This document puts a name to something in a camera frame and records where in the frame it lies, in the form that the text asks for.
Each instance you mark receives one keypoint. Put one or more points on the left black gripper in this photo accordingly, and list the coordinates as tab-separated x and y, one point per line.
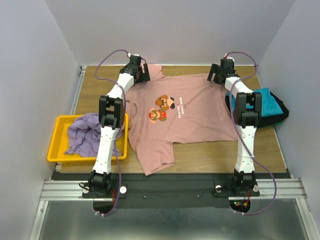
144	74

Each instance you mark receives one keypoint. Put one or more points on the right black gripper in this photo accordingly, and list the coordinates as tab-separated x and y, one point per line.
214	74

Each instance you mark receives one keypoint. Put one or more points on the pink graphic t-shirt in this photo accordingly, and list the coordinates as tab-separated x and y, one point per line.
181	109

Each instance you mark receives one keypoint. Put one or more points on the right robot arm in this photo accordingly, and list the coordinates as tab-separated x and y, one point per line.
244	176

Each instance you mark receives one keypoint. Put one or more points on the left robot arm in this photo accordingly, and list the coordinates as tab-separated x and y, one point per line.
111	116

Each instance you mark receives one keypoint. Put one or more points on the teal folded t-shirt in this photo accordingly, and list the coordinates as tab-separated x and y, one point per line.
270	106

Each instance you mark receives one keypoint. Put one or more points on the black folded t-shirt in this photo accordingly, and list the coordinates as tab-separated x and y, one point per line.
277	115

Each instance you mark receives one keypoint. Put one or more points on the lavender t-shirt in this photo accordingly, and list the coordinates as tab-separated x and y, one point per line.
84	136

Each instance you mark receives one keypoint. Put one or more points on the green folded t-shirt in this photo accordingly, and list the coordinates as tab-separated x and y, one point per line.
278	123

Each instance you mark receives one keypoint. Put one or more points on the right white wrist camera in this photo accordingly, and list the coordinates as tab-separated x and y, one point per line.
228	57

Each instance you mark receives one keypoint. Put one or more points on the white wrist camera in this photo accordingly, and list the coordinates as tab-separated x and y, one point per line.
228	57
129	55

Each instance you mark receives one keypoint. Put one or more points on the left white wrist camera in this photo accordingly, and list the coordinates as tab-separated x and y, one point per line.
129	55

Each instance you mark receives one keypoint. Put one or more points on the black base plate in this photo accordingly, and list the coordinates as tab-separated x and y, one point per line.
176	190

